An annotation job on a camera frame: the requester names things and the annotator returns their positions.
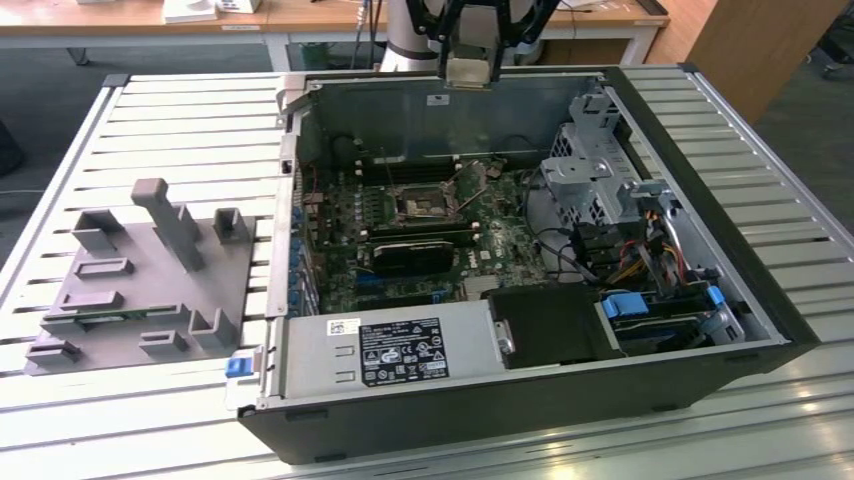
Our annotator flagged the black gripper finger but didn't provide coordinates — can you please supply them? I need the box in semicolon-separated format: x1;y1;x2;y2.
491;0;559;85
404;0;463;81

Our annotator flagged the silver CPU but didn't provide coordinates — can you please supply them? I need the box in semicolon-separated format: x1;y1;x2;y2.
443;57;496;94

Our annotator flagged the metal socket cover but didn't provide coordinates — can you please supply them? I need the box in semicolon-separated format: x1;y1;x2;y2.
444;159;496;209

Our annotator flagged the thin metal locking lever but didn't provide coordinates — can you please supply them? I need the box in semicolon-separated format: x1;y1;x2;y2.
456;172;499;212

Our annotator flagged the green container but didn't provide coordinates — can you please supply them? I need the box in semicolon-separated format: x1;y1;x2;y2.
296;42;335;71

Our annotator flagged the metal drive cage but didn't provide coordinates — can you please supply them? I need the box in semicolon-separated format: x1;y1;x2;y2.
538;92;682;229

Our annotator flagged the grey case release latch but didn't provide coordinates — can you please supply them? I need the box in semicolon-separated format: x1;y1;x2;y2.
275;72;316;132

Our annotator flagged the green motherboard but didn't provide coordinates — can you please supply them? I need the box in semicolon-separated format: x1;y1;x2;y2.
292;159;555;316

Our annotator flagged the installed green RAM stick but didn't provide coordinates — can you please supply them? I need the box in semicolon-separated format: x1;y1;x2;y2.
364;224;472;240

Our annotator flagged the wooden cabinet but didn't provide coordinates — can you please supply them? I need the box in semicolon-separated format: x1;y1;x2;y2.
643;0;854;126

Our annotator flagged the plain white box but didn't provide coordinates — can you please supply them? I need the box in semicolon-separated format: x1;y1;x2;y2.
163;0;222;24

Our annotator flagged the small black graphics card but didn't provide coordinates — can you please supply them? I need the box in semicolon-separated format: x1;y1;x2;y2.
367;238;455;277

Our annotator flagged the black office chair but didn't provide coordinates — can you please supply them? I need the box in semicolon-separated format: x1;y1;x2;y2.
817;29;854;81

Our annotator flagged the blue disk carrier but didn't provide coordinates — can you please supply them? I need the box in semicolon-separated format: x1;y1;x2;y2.
598;291;654;320

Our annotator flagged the black plastic shroud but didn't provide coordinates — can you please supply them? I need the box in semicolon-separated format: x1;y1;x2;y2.
486;287;626;371

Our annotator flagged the grey power supply unit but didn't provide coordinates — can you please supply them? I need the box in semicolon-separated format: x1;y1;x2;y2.
256;312;502;409

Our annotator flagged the grey parts rack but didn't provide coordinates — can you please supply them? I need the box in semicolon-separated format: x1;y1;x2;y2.
23;177;259;376

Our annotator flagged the loose green RAM stick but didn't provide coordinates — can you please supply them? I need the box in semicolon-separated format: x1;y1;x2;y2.
76;310;152;324

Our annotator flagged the black open PC case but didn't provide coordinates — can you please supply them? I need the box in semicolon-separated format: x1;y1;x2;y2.
236;63;823;466

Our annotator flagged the coloured power wire bundle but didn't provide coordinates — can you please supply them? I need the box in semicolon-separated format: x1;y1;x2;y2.
617;238;689;284

